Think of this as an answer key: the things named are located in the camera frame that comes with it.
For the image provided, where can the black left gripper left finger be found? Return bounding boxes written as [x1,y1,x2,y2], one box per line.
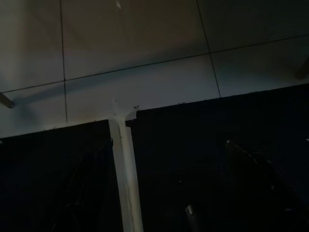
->
[48,139,114,232]

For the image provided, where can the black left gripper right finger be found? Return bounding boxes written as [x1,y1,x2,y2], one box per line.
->
[226,139,309,232]

